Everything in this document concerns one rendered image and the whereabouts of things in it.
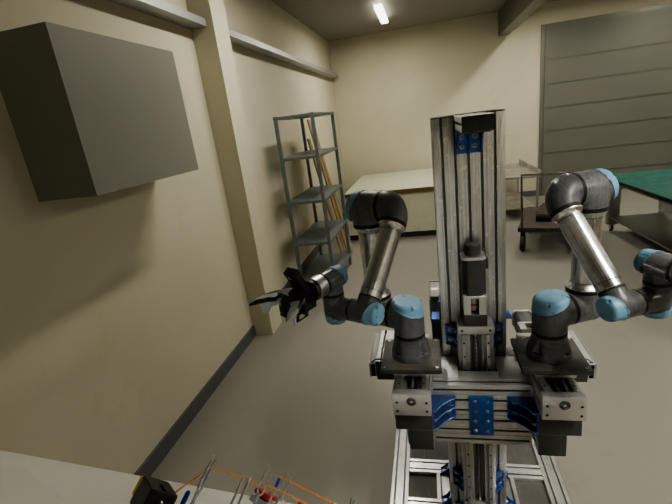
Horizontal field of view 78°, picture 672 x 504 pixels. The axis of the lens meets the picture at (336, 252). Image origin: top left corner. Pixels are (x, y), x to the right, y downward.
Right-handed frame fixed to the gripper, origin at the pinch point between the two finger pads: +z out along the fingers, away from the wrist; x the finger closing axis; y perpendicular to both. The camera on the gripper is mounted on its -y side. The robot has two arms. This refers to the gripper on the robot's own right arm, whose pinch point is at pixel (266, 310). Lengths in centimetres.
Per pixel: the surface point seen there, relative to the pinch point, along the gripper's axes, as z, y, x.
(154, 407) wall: -32, 144, 158
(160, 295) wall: -64, 79, 182
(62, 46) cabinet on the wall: -23, -76, 144
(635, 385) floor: -249, 146, -103
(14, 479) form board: 63, -3, -10
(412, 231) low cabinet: -550, 182, 227
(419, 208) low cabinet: -557, 141, 219
